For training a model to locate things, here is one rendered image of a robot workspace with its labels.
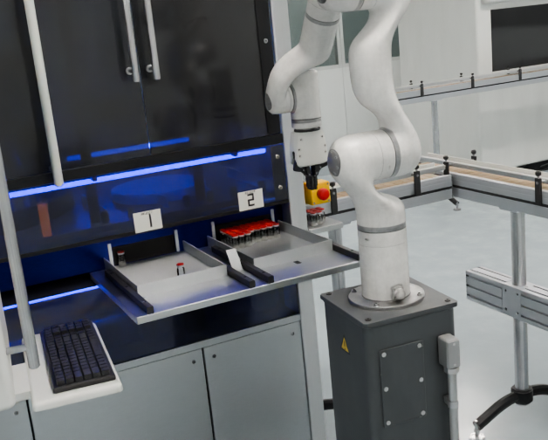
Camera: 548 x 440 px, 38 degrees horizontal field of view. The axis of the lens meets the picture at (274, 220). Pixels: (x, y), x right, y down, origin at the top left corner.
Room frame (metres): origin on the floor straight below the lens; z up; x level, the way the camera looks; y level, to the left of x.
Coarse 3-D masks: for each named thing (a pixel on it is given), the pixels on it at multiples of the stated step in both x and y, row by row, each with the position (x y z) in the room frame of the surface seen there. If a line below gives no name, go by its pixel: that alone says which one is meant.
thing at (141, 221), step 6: (150, 210) 2.34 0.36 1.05; (156, 210) 2.34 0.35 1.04; (138, 216) 2.32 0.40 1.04; (144, 216) 2.33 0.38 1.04; (156, 216) 2.34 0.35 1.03; (138, 222) 2.32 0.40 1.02; (144, 222) 2.33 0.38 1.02; (156, 222) 2.34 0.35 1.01; (138, 228) 2.32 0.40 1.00; (144, 228) 2.32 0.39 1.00; (150, 228) 2.33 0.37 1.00; (156, 228) 2.34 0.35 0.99
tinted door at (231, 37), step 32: (160, 0) 2.40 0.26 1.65; (192, 0) 2.44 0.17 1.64; (224, 0) 2.48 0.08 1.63; (160, 32) 2.39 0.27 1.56; (192, 32) 2.43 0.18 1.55; (224, 32) 2.48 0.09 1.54; (256, 32) 2.52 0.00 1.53; (160, 64) 2.39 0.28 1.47; (192, 64) 2.43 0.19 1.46; (224, 64) 2.47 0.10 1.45; (256, 64) 2.52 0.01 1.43; (160, 96) 2.38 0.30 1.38; (192, 96) 2.42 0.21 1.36; (224, 96) 2.47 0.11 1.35; (256, 96) 2.51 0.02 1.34; (160, 128) 2.37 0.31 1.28; (192, 128) 2.42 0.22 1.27; (224, 128) 2.46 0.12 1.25; (256, 128) 2.51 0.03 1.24
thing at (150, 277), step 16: (160, 256) 2.42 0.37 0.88; (176, 256) 2.40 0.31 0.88; (192, 256) 2.38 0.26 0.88; (208, 256) 2.26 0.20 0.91; (128, 272) 2.28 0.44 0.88; (144, 272) 2.26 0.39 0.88; (160, 272) 2.25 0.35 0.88; (176, 272) 2.23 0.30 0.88; (192, 272) 2.11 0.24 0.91; (208, 272) 2.13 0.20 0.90; (224, 272) 2.15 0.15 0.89; (144, 288) 2.05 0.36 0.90; (160, 288) 2.07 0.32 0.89; (176, 288) 2.09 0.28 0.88
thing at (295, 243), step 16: (288, 224) 2.53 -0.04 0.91; (208, 240) 2.48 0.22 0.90; (272, 240) 2.47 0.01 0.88; (288, 240) 2.45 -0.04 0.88; (304, 240) 2.44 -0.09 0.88; (320, 240) 2.35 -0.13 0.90; (240, 256) 2.26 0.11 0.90; (256, 256) 2.32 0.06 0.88; (272, 256) 2.21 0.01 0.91; (288, 256) 2.23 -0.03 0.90; (304, 256) 2.25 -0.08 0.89
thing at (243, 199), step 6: (240, 192) 2.46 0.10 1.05; (246, 192) 2.47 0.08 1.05; (252, 192) 2.48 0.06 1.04; (258, 192) 2.49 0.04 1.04; (240, 198) 2.46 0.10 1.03; (246, 198) 2.47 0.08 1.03; (258, 198) 2.49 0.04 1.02; (240, 204) 2.46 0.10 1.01; (246, 204) 2.47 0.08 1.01; (258, 204) 2.49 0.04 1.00; (240, 210) 2.46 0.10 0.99
